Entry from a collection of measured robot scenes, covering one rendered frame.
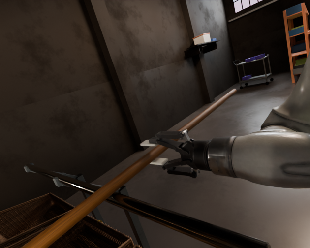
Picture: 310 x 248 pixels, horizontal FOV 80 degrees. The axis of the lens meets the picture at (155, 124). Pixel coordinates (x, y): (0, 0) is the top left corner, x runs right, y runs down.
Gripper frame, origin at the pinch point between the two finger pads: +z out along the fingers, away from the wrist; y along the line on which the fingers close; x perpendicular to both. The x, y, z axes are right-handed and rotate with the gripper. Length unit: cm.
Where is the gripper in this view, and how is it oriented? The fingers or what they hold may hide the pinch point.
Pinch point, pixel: (153, 152)
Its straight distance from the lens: 59.0
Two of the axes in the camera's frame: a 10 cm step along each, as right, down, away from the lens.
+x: 6.1, -3.8, 6.9
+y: 3.0, 9.2, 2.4
